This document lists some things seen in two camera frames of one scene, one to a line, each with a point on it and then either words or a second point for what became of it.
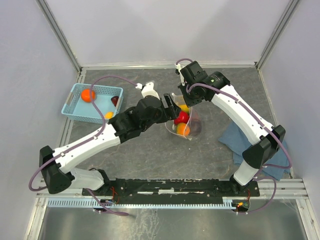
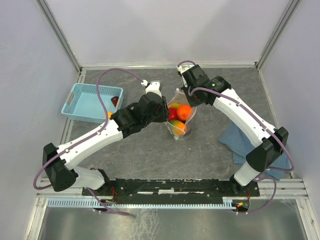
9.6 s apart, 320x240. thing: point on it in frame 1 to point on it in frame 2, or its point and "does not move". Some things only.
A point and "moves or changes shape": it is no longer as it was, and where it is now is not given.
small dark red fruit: x=114 y=100 does not move
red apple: x=183 y=117 moves or changes shape
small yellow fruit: x=109 y=115 does not move
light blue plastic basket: x=108 y=99 does not move
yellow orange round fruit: x=184 y=108 moves or changes shape
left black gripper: x=169 y=113 does not move
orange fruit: x=86 y=96 to x=184 y=112
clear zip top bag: x=188 y=124 moves or changes shape
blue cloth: x=233 y=136 does not move
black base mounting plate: x=174 y=189 does not move
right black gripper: x=190 y=102 does not move
